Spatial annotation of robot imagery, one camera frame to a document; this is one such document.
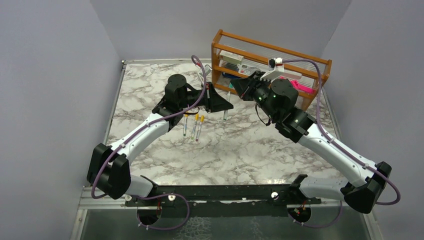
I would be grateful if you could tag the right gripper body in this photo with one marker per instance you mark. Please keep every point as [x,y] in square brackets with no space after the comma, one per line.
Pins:
[258,91]

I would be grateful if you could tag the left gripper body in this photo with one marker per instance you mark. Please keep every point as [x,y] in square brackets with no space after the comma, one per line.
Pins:
[206,101]

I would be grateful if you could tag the grey pen green end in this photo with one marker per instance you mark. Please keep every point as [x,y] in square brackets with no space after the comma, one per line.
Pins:
[228,97]

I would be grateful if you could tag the grey pen teal end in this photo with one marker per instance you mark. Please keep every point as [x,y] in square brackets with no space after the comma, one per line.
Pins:
[193,132]

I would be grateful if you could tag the grey pen purple end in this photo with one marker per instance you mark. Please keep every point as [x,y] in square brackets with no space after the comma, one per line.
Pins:
[199,128]

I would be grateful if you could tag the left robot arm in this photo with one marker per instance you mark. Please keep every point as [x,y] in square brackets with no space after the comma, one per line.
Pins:
[109,168]

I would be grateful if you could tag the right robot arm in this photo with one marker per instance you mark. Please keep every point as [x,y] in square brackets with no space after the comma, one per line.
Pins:
[363,180]

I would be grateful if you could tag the white printed card package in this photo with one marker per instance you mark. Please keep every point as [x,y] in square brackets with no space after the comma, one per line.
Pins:
[248,69]

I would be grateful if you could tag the blue flat box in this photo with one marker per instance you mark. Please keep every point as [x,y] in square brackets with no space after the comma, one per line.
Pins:
[229,76]

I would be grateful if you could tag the orange wooden shelf rack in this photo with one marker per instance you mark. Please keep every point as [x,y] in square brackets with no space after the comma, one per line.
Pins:
[307,69]

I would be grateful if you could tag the white green box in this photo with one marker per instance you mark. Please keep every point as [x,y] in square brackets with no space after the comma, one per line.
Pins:
[231,57]

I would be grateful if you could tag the pink plastic tool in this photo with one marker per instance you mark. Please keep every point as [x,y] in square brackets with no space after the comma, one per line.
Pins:
[299,86]

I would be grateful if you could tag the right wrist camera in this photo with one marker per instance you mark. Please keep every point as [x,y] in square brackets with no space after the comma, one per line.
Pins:
[277,69]

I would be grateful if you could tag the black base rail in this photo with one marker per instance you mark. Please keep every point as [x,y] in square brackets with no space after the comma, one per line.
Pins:
[218,210]

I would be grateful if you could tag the aluminium frame rail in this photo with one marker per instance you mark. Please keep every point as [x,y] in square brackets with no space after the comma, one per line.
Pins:
[99,198]

